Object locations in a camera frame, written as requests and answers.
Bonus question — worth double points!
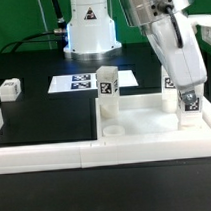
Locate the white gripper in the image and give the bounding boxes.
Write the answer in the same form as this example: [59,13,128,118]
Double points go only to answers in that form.
[147,12,207,105]

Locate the white square table top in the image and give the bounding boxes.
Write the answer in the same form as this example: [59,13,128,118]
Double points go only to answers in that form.
[95,94,211,138]

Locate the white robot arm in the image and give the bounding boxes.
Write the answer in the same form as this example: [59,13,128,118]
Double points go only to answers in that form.
[63,0,211,104]

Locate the white sheet with tags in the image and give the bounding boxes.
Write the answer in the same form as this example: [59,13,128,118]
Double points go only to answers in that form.
[48,70,137,93]

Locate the white U-shaped fence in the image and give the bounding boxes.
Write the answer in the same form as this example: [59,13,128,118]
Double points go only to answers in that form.
[0,91,211,175]

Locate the black cables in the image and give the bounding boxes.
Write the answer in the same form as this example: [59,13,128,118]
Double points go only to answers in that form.
[0,0,70,55]

